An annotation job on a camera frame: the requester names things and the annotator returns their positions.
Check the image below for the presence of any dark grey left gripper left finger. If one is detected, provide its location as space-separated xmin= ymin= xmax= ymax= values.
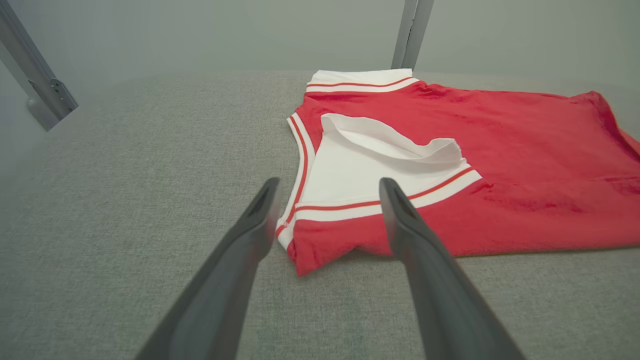
xmin=135 ymin=177 xmax=282 ymax=360

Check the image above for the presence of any red shirt with white trim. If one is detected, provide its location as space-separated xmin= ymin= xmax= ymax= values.
xmin=274 ymin=68 xmax=640 ymax=277

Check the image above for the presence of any grey metal frame post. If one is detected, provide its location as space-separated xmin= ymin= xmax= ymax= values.
xmin=0 ymin=0 xmax=79 ymax=132

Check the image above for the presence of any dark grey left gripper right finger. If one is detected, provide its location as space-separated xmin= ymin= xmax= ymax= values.
xmin=378 ymin=177 xmax=526 ymax=360

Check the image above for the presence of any grey wall bracket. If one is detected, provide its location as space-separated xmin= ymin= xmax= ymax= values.
xmin=390 ymin=0 xmax=435 ymax=71

